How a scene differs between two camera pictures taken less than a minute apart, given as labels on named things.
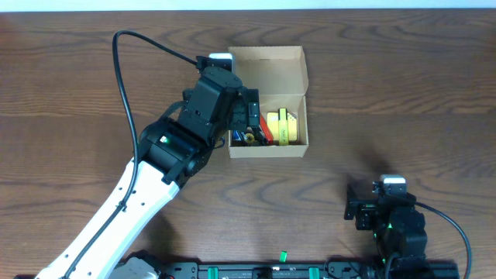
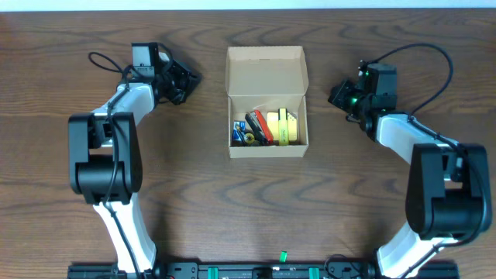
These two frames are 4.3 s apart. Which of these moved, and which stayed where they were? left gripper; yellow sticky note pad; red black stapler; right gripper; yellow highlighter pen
Moved: left gripper; right gripper
Stayed: yellow sticky note pad; yellow highlighter pen; red black stapler
